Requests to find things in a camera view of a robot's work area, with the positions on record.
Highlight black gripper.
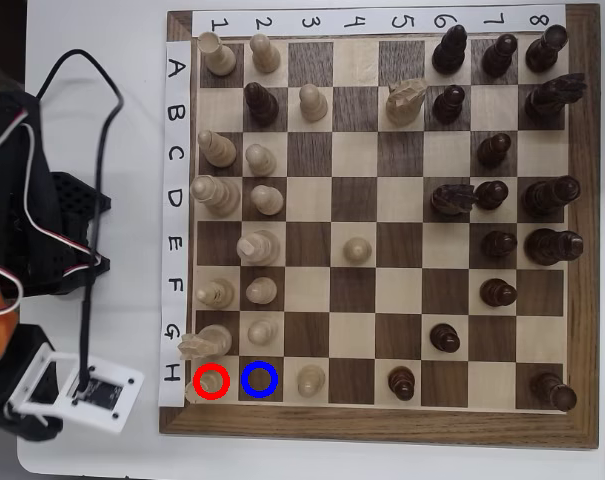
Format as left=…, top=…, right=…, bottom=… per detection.
left=0, top=324, right=63, bottom=444

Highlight light wooden rook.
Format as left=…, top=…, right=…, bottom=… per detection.
left=196, top=31, right=238, bottom=77
left=184, top=365, right=228, bottom=405

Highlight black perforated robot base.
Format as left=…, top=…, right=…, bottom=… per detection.
left=51, top=171, right=112, bottom=296

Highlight light wooden knight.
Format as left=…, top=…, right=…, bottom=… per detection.
left=176, top=323, right=232, bottom=360
left=385, top=78, right=428, bottom=126

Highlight light wooden bishop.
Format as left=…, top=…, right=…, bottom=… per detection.
left=196, top=129, right=238, bottom=169
left=195, top=278, right=236, bottom=310

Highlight light wooden pawn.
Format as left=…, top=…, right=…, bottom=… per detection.
left=250, top=184, right=285, bottom=217
left=246, top=318, right=279, bottom=346
left=296, top=364, right=327, bottom=399
left=342, top=236, right=373, bottom=265
left=249, top=33, right=282, bottom=75
left=244, top=143, right=277, bottom=177
left=299, top=83, right=329, bottom=123
left=245, top=276, right=278, bottom=305

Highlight light wooden queen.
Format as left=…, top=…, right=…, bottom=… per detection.
left=189, top=175, right=242, bottom=218

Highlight light wooden king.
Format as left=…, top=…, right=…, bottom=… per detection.
left=236, top=229, right=282, bottom=267

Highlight white letter paper strip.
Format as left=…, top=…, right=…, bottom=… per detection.
left=158, top=38, right=192, bottom=409

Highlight wooden chessboard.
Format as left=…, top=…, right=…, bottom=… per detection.
left=158, top=3, right=603, bottom=451

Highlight black pawn at B2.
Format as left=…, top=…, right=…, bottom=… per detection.
left=243, top=81, right=280, bottom=127

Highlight dark wooden pawn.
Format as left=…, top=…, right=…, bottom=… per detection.
left=474, top=179, right=510, bottom=211
left=480, top=229, right=519, bottom=259
left=479, top=277, right=519, bottom=308
left=431, top=84, right=467, bottom=125
left=480, top=33, right=519, bottom=79
left=387, top=365, right=417, bottom=402
left=476, top=132, right=513, bottom=169
left=429, top=323, right=462, bottom=354

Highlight dark wooden knight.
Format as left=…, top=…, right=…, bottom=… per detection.
left=524, top=72, right=588, bottom=124
left=430, top=183, right=479, bottom=217

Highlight white number paper strip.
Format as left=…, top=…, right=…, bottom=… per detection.
left=191, top=3, right=567, bottom=37

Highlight dark wooden rook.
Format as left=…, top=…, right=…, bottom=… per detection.
left=525, top=24, right=569, bottom=74
left=529, top=372, right=579, bottom=414

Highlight dark wooden bishop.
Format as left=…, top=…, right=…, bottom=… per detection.
left=431, top=24, right=469, bottom=76

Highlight dark wooden king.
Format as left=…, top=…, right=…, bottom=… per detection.
left=523, top=227, right=585, bottom=266

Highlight dark wooden queen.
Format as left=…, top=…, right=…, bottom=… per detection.
left=523, top=175, right=582, bottom=218

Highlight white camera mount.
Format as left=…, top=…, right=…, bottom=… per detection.
left=4, top=342, right=146, bottom=436

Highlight black camera cable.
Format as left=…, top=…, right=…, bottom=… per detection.
left=34, top=48, right=125, bottom=396

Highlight white and red servo wires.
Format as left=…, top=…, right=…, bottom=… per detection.
left=0, top=107, right=104, bottom=319

